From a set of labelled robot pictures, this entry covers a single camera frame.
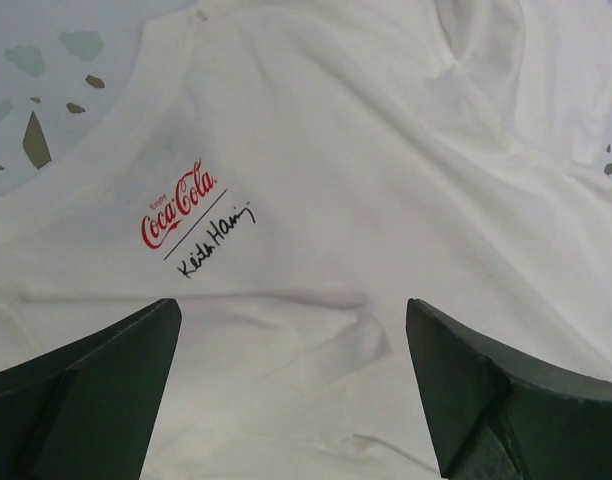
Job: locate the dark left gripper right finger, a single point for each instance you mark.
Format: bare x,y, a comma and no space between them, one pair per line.
494,412

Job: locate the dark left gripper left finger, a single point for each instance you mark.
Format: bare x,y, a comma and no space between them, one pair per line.
87,409

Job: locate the white Coca-Cola t-shirt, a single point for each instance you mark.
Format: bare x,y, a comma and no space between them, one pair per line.
292,173

